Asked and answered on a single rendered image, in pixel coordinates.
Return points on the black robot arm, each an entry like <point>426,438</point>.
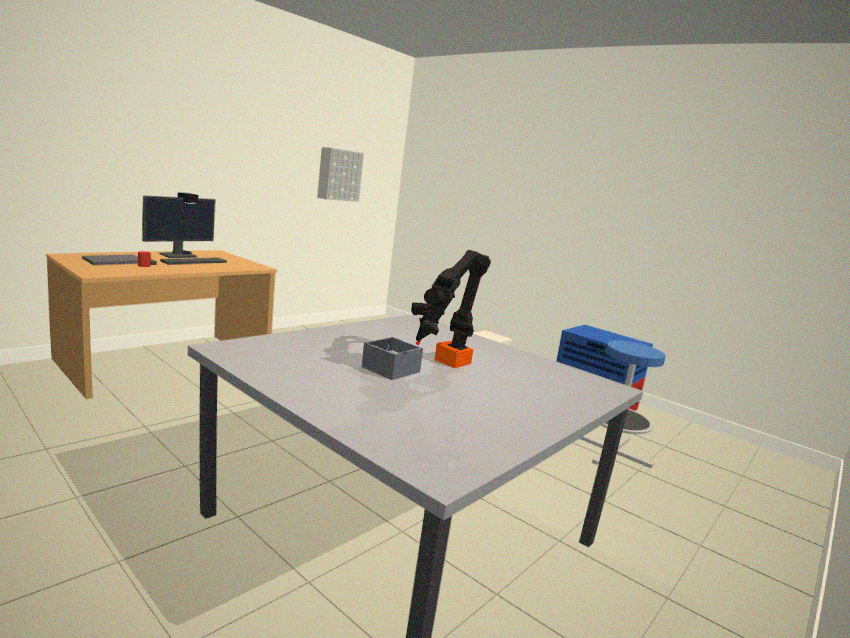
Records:
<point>442,292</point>

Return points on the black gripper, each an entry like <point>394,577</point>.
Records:
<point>428,325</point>

